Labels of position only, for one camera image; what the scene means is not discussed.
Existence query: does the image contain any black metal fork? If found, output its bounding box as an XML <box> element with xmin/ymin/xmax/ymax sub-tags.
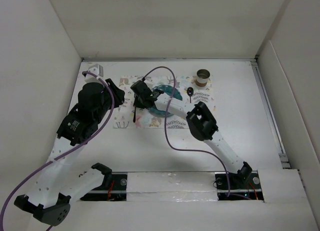
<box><xmin>132</xmin><ymin>106</ymin><xmax>137</xmax><ymax>123</ymax></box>

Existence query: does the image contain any teal scalloped plate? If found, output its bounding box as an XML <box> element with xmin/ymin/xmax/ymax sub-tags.
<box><xmin>148</xmin><ymin>84</ymin><xmax>184</xmax><ymax>117</ymax></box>

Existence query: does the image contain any metal spoon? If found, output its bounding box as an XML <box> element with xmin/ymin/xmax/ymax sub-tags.
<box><xmin>187</xmin><ymin>87</ymin><xmax>194</xmax><ymax>103</ymax></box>

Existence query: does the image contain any animal print cloth napkin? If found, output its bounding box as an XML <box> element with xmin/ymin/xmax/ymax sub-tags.
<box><xmin>113</xmin><ymin>75</ymin><xmax>216</xmax><ymax>129</ymax></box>

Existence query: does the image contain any brown paper cup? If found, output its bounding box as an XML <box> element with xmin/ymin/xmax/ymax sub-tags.
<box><xmin>195</xmin><ymin>69</ymin><xmax>211</xmax><ymax>87</ymax></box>

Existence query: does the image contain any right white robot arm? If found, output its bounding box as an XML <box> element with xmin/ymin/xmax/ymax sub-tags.
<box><xmin>130</xmin><ymin>80</ymin><xmax>253</xmax><ymax>188</ymax></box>

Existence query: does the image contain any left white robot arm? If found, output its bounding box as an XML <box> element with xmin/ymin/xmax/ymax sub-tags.
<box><xmin>14</xmin><ymin>64</ymin><xmax>125</xmax><ymax>227</ymax></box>

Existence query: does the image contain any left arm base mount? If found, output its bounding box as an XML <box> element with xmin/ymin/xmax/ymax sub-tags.
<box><xmin>80</xmin><ymin>172</ymin><xmax>128</xmax><ymax>202</ymax></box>

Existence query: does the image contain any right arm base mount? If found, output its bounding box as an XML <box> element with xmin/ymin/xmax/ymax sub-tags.
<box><xmin>212</xmin><ymin>170</ymin><xmax>264</xmax><ymax>201</ymax></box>

